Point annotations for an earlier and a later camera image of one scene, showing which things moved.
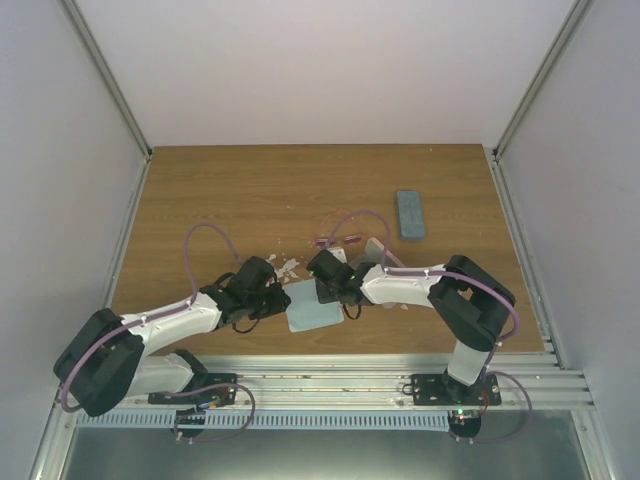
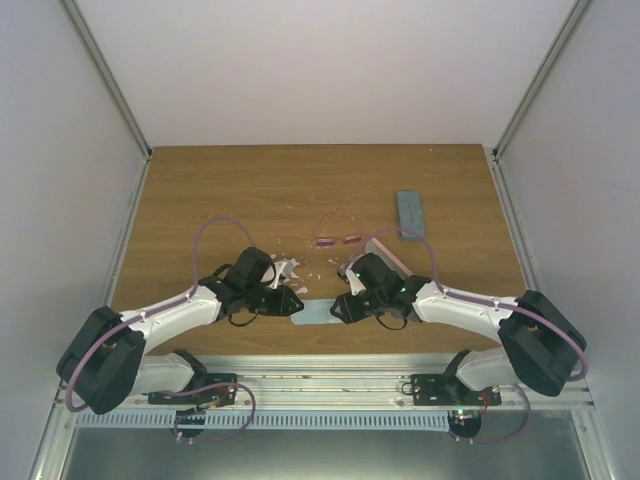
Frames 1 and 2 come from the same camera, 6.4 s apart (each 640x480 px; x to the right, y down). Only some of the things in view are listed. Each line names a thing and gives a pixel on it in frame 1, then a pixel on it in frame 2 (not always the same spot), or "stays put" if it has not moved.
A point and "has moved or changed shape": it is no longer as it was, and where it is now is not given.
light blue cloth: x=306 y=312 has moved or changed shape
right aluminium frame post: x=529 y=96 stays put
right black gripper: x=324 y=296 -> x=350 y=312
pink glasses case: x=374 y=254 stays put
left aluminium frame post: x=109 y=77 stays put
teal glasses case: x=411 y=218 stays put
